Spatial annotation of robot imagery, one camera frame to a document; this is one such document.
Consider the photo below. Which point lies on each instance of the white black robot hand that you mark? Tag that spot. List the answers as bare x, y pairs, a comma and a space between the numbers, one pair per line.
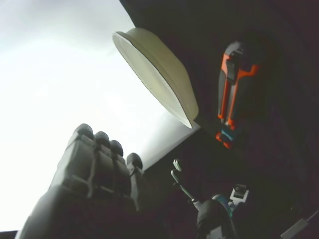
84, 199

